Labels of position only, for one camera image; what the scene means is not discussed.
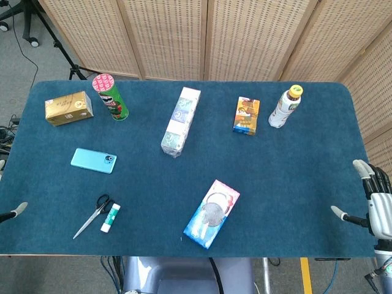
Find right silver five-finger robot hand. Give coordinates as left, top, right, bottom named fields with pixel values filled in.
left=330, top=159, right=392, bottom=240

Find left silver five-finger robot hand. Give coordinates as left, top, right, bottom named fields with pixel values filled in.
left=0, top=159, right=29, bottom=224

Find light blue smartphone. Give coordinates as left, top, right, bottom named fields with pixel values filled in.
left=70, top=148, right=118, bottom=175

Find white green glue stick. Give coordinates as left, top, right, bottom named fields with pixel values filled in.
left=100, top=203, right=121, bottom=233

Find dark blue table mat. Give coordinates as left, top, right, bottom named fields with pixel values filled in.
left=0, top=80, right=376, bottom=258

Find gold rectangular box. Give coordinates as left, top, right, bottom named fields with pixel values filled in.
left=44, top=90, right=94, bottom=127

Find silver metal table leg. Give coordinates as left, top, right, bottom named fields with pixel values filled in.
left=262, top=257, right=273, bottom=294

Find white bottle with yellow cap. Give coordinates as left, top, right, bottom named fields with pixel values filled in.
left=268, top=84, right=304, bottom=129

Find green Pringles can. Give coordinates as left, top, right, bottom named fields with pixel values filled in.
left=92, top=73, right=130, bottom=121

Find orange drink carton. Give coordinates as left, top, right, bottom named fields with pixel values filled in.
left=232, top=96, right=261, bottom=137

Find black tripod stand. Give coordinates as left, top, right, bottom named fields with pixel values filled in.
left=23, top=0, right=102, bottom=81

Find blue pink cookie box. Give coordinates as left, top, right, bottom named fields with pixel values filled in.
left=183, top=179, right=241, bottom=250

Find blue-grey robot torso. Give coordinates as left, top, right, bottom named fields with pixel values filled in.
left=122, top=256, right=255, bottom=294

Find long white wrapped box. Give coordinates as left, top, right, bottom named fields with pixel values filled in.
left=160, top=86, right=202, bottom=159

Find black wheeled stand base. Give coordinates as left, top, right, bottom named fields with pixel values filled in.
left=0, top=0, right=41, bottom=48

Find wooden woven folding screen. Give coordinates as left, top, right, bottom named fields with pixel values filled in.
left=38, top=0, right=392, bottom=182

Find bundle of floor cables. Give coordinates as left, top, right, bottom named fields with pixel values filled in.
left=0, top=114, right=21, bottom=172

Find black-handled scissors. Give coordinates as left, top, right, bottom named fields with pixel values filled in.
left=72, top=194, right=116, bottom=240

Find blue cable beside yellow line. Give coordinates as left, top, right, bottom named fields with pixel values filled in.
left=323, top=260, right=341, bottom=294

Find blue cables under table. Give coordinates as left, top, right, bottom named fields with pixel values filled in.
left=100, top=256, right=124, bottom=294

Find thin black floor cable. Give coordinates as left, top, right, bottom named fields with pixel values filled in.
left=9, top=0, right=39, bottom=92

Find black cable on torso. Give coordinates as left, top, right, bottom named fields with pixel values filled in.
left=208, top=257, right=228, bottom=294

